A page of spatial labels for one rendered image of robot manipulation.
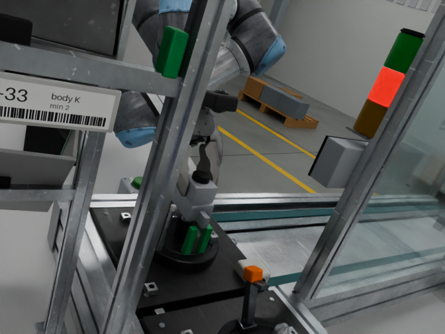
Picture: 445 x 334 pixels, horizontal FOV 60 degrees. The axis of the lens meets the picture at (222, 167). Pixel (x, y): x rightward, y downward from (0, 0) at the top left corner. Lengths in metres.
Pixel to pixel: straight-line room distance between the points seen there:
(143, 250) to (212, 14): 0.20
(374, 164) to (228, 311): 0.31
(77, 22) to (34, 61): 0.06
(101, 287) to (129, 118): 0.55
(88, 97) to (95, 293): 0.38
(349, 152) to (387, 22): 8.88
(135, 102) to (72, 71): 0.80
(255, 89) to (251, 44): 5.48
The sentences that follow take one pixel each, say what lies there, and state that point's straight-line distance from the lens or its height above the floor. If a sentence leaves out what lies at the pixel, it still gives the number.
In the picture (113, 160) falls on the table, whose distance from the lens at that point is 1.18.
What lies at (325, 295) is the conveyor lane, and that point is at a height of 0.96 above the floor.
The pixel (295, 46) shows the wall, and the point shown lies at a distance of 10.49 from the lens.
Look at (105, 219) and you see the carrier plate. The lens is 0.71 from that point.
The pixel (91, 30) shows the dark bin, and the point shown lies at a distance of 0.30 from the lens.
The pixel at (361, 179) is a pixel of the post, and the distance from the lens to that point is 0.62.
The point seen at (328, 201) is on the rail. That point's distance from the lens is 1.17.
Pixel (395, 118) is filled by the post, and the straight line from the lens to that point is 0.60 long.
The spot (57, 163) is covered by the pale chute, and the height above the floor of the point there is 1.18.
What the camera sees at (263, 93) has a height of 0.27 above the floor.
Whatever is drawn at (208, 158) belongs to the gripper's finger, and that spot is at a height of 1.13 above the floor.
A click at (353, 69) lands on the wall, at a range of 9.54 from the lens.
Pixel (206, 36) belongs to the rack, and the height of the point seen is 1.34.
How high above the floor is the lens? 1.37
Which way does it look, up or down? 22 degrees down
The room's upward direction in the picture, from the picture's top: 20 degrees clockwise
